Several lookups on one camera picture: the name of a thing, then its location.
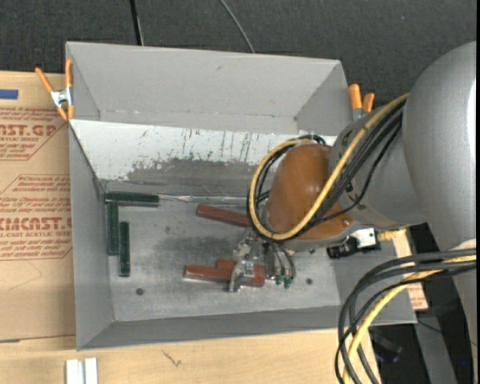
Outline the red-brown flat block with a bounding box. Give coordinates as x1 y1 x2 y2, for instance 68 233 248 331
195 203 253 229
214 258 266 289
182 263 234 285

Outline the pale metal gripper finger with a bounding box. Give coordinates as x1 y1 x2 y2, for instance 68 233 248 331
232 242 252 262
227 260 256 294

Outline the dark green flat block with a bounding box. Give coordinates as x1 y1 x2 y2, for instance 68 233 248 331
106 201 121 257
105 191 161 207
118 221 131 278

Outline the black cylinder on white bracket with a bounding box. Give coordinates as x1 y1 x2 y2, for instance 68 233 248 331
326 226 406 260

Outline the grey metal bin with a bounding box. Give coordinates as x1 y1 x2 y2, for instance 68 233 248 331
65 41 419 352

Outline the brown cardboard board red print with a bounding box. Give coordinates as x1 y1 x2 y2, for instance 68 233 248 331
0 69 78 344

